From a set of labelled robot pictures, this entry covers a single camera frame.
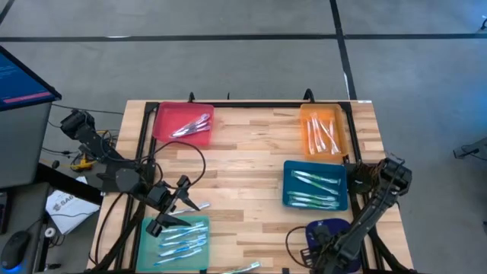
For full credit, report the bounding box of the green translucent plastic bin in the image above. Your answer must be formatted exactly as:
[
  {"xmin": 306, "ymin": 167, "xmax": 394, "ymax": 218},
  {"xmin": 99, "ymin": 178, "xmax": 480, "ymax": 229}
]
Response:
[{"xmin": 136, "ymin": 215, "xmax": 211, "ymax": 272}]

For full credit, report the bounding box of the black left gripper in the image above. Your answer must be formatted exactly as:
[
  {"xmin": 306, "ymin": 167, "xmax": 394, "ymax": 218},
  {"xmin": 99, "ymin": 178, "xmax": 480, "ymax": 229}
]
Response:
[{"xmin": 145, "ymin": 174, "xmax": 201, "ymax": 237}]

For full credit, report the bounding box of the blue screen monitor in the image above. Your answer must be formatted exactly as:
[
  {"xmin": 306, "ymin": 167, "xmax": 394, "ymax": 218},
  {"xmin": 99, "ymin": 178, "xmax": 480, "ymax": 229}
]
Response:
[{"xmin": 0, "ymin": 45, "xmax": 62, "ymax": 112}]

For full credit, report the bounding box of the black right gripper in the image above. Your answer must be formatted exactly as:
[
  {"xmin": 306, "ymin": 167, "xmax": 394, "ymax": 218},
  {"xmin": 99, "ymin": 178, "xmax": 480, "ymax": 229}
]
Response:
[{"xmin": 299, "ymin": 224, "xmax": 355, "ymax": 273}]

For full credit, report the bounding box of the yellow cable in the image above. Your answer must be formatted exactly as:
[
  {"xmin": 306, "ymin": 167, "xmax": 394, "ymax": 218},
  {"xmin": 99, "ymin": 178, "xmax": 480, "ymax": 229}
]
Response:
[{"xmin": 70, "ymin": 129, "xmax": 115, "ymax": 172}]

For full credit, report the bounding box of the red translucent plastic bin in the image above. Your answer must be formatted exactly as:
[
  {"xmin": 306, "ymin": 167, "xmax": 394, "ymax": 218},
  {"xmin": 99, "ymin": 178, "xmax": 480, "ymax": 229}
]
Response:
[{"xmin": 152, "ymin": 101, "xmax": 215, "ymax": 148}]

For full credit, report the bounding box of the blue toothbrush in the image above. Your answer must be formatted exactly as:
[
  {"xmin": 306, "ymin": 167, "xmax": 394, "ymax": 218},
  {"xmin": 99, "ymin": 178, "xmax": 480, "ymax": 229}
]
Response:
[
  {"xmin": 158, "ymin": 241, "xmax": 208, "ymax": 258},
  {"xmin": 158, "ymin": 235, "xmax": 208, "ymax": 247},
  {"xmin": 153, "ymin": 249, "xmax": 204, "ymax": 266},
  {"xmin": 158, "ymin": 222, "xmax": 206, "ymax": 234},
  {"xmin": 163, "ymin": 227, "xmax": 209, "ymax": 241}
]

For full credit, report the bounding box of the thick black cable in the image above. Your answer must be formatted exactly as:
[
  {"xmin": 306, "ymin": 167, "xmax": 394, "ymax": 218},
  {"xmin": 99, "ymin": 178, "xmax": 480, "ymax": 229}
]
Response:
[{"xmin": 93, "ymin": 190, "xmax": 126, "ymax": 267}]

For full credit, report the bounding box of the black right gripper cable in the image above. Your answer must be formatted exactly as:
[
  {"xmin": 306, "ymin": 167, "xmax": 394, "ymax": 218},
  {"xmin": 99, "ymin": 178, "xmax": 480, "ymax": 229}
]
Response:
[{"xmin": 285, "ymin": 225, "xmax": 317, "ymax": 263}]

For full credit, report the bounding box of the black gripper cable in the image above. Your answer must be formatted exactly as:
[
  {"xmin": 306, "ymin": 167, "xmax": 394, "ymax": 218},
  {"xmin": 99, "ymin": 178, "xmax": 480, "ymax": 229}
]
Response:
[
  {"xmin": 125, "ymin": 140, "xmax": 207, "ymax": 191},
  {"xmin": 285, "ymin": 225, "xmax": 317, "ymax": 263}
]

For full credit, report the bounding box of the purple toothbrush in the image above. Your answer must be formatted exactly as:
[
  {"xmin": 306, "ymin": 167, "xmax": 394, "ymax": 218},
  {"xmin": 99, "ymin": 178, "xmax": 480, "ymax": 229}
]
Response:
[
  {"xmin": 169, "ymin": 123, "xmax": 208, "ymax": 139},
  {"xmin": 178, "ymin": 202, "xmax": 212, "ymax": 216},
  {"xmin": 174, "ymin": 123, "xmax": 212, "ymax": 137},
  {"xmin": 178, "ymin": 113, "xmax": 212, "ymax": 130},
  {"xmin": 170, "ymin": 118, "xmax": 209, "ymax": 136}
]

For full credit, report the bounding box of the navy blue flat tray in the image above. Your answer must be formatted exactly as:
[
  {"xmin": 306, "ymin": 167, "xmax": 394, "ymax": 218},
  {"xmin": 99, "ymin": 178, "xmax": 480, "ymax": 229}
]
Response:
[{"xmin": 306, "ymin": 218, "xmax": 361, "ymax": 273}]

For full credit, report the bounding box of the grey stand foot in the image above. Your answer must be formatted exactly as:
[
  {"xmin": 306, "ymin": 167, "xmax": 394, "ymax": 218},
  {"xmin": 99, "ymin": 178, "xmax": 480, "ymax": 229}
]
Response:
[{"xmin": 452, "ymin": 136, "xmax": 487, "ymax": 159}]

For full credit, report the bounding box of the orange translucent plastic bin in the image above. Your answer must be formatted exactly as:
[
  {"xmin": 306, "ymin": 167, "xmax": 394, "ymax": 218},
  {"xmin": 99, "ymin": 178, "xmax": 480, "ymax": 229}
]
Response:
[{"xmin": 299, "ymin": 103, "xmax": 349, "ymax": 161}]

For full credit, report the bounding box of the black computer mouse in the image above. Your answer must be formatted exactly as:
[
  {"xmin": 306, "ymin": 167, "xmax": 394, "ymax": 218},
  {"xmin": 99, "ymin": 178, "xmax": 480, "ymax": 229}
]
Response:
[{"xmin": 0, "ymin": 230, "xmax": 31, "ymax": 271}]

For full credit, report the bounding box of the black floor cable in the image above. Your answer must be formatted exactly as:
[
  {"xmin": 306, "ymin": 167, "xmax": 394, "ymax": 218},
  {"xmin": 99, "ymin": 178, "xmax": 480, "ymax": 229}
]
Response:
[
  {"xmin": 50, "ymin": 102, "xmax": 126, "ymax": 115},
  {"xmin": 459, "ymin": 143, "xmax": 487, "ymax": 164}
]

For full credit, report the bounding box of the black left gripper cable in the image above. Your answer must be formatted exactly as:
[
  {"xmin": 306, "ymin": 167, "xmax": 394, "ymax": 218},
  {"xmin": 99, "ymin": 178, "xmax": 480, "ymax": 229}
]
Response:
[{"xmin": 125, "ymin": 140, "xmax": 207, "ymax": 191}]

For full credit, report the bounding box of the orange toothbrush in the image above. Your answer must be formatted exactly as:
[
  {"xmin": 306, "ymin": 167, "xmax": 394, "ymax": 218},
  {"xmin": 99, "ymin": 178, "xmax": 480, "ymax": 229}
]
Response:
[
  {"xmin": 305, "ymin": 118, "xmax": 315, "ymax": 155},
  {"xmin": 311, "ymin": 112, "xmax": 325, "ymax": 151},
  {"xmin": 319, "ymin": 119, "xmax": 341, "ymax": 155},
  {"xmin": 329, "ymin": 117, "xmax": 337, "ymax": 153}
]

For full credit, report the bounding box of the white printed paper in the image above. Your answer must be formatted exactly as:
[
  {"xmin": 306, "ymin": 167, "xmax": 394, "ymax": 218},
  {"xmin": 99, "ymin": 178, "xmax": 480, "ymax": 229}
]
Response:
[{"xmin": 45, "ymin": 176, "xmax": 101, "ymax": 235}]

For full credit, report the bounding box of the teal blue plastic bin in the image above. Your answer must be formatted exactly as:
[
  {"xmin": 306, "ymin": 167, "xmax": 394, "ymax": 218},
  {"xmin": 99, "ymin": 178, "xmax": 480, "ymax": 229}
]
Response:
[{"xmin": 282, "ymin": 159, "xmax": 349, "ymax": 212}]

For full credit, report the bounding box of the black desk crossbar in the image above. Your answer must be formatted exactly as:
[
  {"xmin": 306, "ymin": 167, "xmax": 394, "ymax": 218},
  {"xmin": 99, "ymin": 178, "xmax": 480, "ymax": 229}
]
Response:
[{"xmin": 34, "ymin": 163, "xmax": 104, "ymax": 206}]

